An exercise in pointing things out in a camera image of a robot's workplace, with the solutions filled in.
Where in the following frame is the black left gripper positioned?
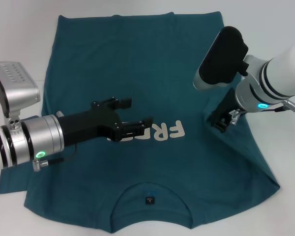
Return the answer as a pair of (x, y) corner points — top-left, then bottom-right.
(58, 97), (153, 148)

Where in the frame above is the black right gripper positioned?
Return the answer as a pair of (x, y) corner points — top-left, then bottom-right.
(209, 88), (239, 133)

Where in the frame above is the teal T-shirt white print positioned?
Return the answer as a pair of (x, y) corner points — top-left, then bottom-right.
(0, 11), (281, 234)

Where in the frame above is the black cable silver plug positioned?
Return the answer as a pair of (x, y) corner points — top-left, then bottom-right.
(32, 144), (77, 174)
(270, 100), (295, 113)

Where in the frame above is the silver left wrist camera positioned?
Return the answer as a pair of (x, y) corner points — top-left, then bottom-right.
(0, 61), (41, 132)

